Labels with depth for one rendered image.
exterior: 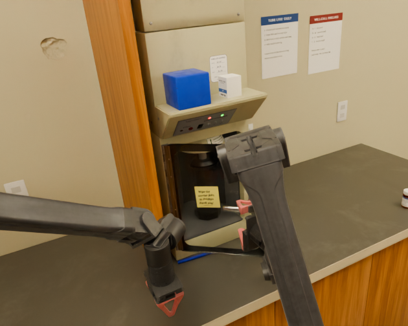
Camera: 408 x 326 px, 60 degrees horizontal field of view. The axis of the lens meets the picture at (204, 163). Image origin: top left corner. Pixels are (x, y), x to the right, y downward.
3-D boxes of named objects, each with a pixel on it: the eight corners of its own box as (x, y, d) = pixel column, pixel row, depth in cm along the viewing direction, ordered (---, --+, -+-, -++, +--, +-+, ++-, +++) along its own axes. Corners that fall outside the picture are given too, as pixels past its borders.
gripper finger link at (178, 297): (176, 297, 91) (171, 268, 87) (188, 316, 85) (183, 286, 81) (151, 307, 88) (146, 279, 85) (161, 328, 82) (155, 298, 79)
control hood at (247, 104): (158, 138, 107) (153, 105, 103) (249, 116, 119) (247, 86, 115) (172, 149, 98) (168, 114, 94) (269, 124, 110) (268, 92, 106)
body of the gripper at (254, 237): (263, 208, 96) (280, 221, 90) (264, 239, 100) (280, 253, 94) (243, 215, 94) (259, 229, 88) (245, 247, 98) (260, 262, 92)
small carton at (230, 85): (219, 95, 108) (217, 76, 106) (233, 92, 110) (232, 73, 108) (227, 98, 104) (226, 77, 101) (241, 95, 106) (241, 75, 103)
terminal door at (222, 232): (179, 249, 124) (164, 143, 108) (267, 256, 117) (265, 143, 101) (178, 251, 124) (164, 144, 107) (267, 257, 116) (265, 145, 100)
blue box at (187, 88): (166, 103, 104) (162, 72, 100) (196, 97, 108) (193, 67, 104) (179, 110, 96) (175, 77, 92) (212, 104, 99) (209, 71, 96)
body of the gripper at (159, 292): (168, 266, 90) (164, 243, 87) (184, 292, 81) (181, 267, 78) (144, 276, 87) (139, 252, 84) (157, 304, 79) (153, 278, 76)
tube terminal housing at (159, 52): (153, 227, 147) (120, 31, 116) (221, 204, 159) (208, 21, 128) (176, 260, 126) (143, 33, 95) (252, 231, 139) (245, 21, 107)
